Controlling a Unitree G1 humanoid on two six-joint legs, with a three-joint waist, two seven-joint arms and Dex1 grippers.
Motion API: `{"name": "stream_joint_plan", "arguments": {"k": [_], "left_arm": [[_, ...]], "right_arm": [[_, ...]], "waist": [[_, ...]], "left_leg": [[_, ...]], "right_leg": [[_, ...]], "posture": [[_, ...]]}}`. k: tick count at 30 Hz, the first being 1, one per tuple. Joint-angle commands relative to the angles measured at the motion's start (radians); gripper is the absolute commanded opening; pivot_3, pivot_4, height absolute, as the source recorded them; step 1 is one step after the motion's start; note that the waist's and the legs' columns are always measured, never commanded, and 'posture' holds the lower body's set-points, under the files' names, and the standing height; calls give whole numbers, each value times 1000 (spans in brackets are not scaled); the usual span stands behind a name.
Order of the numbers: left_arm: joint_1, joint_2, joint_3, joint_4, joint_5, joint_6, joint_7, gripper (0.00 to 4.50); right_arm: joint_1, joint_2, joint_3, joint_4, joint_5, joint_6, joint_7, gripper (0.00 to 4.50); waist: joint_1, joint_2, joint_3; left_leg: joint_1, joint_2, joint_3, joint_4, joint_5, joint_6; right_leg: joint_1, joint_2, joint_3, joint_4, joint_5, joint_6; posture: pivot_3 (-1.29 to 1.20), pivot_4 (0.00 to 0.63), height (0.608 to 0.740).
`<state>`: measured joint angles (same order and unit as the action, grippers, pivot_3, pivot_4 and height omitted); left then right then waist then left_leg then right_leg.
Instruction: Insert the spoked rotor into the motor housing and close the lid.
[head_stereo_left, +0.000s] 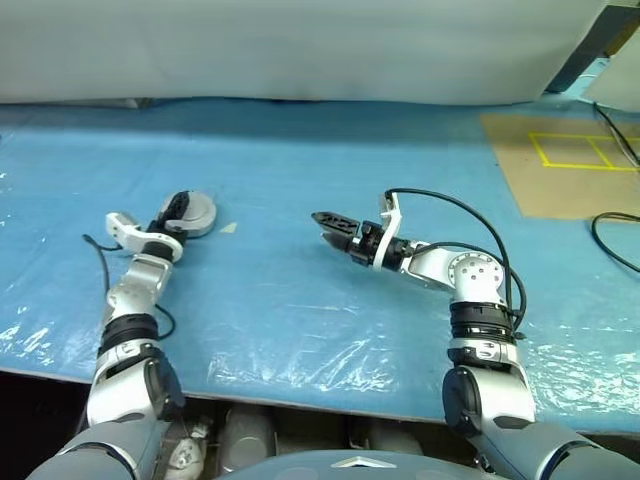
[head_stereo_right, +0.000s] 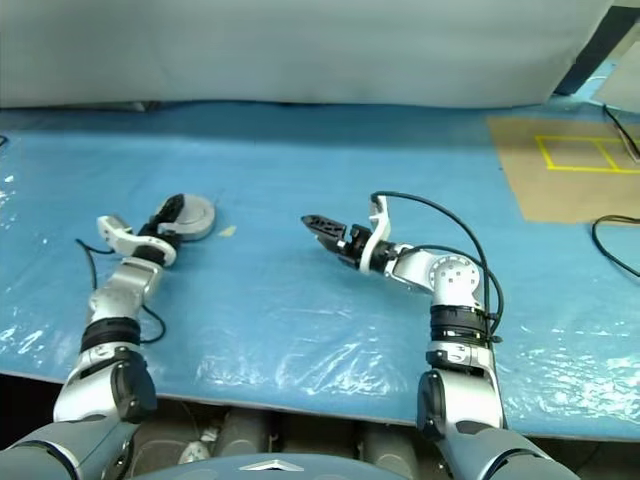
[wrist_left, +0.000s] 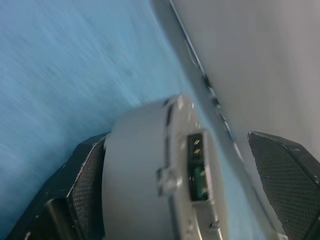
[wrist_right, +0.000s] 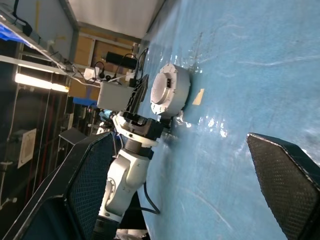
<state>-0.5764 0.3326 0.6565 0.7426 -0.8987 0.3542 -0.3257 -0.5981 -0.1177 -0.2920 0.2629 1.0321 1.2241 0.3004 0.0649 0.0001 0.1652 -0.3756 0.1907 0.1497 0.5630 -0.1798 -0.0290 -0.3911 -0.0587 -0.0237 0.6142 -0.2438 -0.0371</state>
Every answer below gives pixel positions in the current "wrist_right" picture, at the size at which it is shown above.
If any white paper sign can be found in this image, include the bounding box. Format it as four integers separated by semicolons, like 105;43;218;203
17;128;38;169

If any blue plastic cover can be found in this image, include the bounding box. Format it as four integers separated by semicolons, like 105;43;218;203
0;21;31;48

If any dark flat panel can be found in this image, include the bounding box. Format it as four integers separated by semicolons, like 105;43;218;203
58;127;89;146

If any silver motor stator housing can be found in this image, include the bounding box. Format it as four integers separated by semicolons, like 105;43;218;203
163;65;193;119

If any fluorescent tube light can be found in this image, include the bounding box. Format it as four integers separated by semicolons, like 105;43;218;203
14;72;70;94

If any blue plastic table sheet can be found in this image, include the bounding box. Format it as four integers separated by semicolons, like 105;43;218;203
139;0;320;240

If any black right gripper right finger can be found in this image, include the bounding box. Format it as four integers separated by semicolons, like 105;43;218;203
245;131;320;240

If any white fabric backdrop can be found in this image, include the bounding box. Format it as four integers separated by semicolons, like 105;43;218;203
67;0;167;40

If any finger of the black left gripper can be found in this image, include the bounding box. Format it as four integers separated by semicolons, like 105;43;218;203
125;73;150;116

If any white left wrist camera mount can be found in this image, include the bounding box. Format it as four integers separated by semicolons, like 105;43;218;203
96;81;160;149

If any brown wooden panel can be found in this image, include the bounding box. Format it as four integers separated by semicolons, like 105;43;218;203
67;27;143;101

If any white power adapter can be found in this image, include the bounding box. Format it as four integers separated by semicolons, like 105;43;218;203
83;66;97;81

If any grey metal frame post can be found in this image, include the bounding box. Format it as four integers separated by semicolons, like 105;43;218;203
58;0;80;62

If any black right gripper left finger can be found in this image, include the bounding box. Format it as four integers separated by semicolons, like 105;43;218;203
0;131;115;240

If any tan tape piece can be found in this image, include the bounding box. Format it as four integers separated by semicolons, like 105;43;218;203
191;88;206;106

